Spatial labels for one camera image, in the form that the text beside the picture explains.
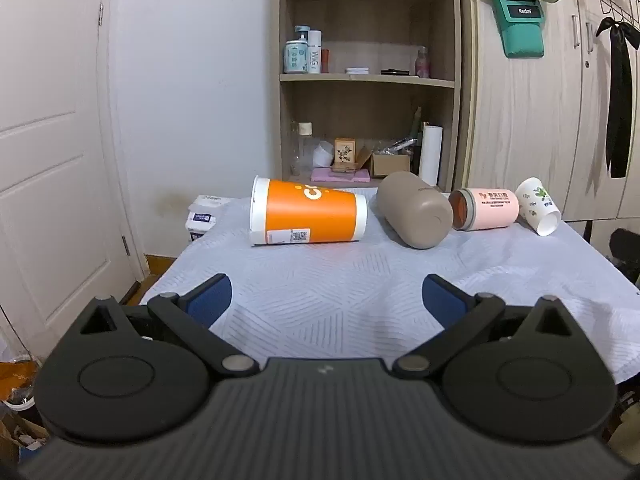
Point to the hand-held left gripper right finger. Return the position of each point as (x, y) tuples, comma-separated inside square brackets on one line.
[(443, 301)]

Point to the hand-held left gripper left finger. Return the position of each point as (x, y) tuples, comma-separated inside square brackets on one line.
[(209, 301)]

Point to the orange and white paper cup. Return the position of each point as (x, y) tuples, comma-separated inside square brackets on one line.
[(310, 215)]

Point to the taupe tumbler cup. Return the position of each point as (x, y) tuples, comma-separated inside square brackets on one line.
[(415, 210)]

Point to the pink cup with brown inside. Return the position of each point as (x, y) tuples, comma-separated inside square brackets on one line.
[(492, 208)]

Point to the white paper cup green print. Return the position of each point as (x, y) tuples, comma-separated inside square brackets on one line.
[(537, 207)]

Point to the white tissue pack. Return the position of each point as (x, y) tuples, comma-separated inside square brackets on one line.
[(205, 220)]

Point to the light blue patterned tablecloth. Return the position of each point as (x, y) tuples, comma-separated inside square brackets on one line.
[(325, 280)]

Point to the open cardboard box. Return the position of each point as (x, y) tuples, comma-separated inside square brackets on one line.
[(391, 165)]

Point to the white paper towel roll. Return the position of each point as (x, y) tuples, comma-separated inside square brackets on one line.
[(431, 155)]

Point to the flat pink box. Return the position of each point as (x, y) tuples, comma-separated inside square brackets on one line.
[(340, 175)]

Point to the small kraft paper box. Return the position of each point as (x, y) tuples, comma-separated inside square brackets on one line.
[(363, 158)]

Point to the small floral box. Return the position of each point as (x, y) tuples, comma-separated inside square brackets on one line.
[(345, 152)]

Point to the clear bottle white cap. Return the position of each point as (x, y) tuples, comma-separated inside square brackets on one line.
[(305, 147)]

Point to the white tape roll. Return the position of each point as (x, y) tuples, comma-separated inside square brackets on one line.
[(323, 155)]

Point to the black chair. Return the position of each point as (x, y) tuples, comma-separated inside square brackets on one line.
[(625, 252)]

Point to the orange plastic bag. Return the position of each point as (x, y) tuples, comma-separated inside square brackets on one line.
[(17, 380)]

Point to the wooden bookshelf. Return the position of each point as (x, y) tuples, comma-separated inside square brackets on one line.
[(370, 105)]

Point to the light wood wardrobe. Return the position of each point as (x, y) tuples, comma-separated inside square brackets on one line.
[(550, 120)]

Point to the white door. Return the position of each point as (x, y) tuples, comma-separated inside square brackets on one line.
[(50, 160)]

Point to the flat black case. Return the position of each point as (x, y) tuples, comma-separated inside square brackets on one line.
[(393, 72)]

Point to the pink glass bottle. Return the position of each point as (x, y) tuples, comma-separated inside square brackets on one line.
[(423, 63)]

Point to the flat white case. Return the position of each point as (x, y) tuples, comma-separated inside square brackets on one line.
[(357, 70)]

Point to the teal pump bottle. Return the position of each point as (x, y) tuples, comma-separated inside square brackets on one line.
[(296, 55)]

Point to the small red-brown bottle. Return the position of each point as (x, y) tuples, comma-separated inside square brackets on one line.
[(325, 61)]

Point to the tall white bottle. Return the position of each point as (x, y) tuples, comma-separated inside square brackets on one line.
[(314, 52)]

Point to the black ribbon bow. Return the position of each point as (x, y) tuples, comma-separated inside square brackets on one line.
[(620, 95)]

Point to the teal Redmi box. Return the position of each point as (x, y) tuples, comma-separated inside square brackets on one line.
[(520, 25)]

